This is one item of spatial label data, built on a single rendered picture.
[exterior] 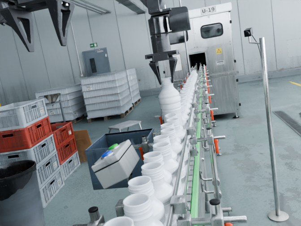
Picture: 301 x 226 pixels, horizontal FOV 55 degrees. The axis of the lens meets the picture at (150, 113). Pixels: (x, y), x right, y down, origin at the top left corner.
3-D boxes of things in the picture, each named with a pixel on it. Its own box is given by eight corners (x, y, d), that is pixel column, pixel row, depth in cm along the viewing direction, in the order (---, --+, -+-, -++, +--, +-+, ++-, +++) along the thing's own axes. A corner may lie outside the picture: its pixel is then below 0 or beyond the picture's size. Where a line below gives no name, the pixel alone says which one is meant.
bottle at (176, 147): (162, 190, 77) (152, 130, 74) (182, 183, 79) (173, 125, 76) (171, 198, 72) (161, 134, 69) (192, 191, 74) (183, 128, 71)
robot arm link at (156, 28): (149, 17, 93) (145, 15, 87) (170, 13, 91) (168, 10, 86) (152, 39, 94) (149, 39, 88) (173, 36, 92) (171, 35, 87)
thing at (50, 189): (45, 209, 306) (40, 189, 302) (8, 213, 310) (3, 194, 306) (65, 184, 365) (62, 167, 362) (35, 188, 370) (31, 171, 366)
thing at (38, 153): (35, 169, 298) (30, 149, 294) (-2, 174, 302) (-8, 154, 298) (57, 150, 358) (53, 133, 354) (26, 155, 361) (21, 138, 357)
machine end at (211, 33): (243, 118, 545) (231, 2, 508) (170, 126, 573) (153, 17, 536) (234, 103, 698) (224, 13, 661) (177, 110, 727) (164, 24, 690)
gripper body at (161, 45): (149, 60, 96) (145, 37, 95) (179, 55, 94) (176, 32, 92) (145, 61, 90) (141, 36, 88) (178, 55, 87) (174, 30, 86)
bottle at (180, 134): (190, 176, 83) (182, 120, 80) (169, 177, 85) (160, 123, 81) (191, 167, 89) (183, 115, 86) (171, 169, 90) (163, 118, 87)
